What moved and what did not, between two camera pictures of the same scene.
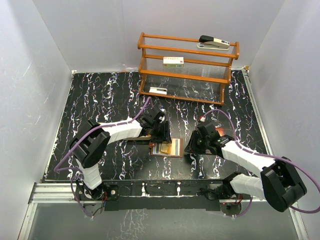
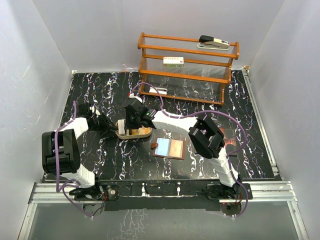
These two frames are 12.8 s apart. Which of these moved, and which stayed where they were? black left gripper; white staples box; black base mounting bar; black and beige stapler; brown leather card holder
Moved: black left gripper
Stayed: black base mounting bar; brown leather card holder; black and beige stapler; white staples box
